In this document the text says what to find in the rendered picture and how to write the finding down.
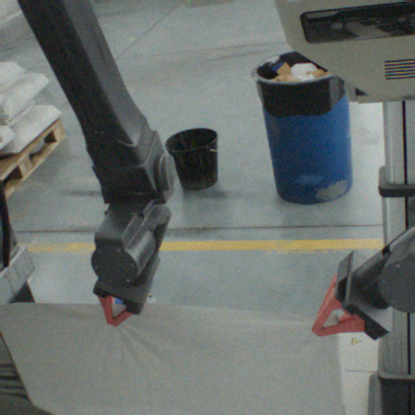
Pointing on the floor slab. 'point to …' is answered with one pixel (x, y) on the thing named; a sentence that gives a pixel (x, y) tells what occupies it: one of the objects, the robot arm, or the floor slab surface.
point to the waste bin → (306, 132)
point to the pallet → (16, 169)
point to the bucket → (194, 157)
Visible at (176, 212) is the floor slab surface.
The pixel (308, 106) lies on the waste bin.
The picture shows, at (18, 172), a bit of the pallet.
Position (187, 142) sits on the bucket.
